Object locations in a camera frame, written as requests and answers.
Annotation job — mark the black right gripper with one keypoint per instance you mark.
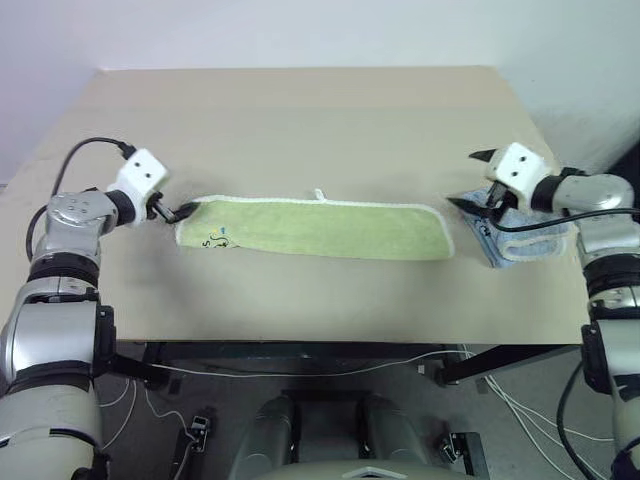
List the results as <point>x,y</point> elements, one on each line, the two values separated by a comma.
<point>499,196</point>

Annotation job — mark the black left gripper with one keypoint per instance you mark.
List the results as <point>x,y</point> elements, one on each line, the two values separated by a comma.
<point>160,208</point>

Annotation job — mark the green towel with white trim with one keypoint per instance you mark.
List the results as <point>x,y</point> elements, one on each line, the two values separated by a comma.
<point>310,227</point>

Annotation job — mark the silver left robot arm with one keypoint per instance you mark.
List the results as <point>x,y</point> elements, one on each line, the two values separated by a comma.
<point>65,220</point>

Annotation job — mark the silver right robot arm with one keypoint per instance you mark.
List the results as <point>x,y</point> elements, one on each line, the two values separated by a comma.
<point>595,192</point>

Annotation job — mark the folded light blue towel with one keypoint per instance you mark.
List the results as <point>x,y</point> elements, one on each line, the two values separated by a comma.
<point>530,245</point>

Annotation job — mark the dark rounded left robot leg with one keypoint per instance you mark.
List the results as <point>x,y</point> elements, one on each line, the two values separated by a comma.
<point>267,435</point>

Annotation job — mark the dark rounded robot leg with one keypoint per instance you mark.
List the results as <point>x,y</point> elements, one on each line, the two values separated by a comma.
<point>267,435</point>
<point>395,435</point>

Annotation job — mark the dark rounded right robot leg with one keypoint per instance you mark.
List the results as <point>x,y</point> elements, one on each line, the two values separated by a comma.
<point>395,435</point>

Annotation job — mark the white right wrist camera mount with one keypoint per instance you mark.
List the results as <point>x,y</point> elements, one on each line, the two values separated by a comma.
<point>520,170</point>

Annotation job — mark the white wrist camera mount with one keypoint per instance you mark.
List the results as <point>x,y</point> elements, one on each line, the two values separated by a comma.
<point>145,172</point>
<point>520,170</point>

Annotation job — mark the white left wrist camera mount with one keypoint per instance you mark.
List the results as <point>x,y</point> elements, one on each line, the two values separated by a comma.
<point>145,172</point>

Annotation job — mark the black metal table frame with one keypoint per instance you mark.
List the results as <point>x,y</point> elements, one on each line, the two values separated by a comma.
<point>300,350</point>

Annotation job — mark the black floor bracket with latch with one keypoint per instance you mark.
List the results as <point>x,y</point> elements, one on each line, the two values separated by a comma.
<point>462,450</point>
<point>197,432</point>

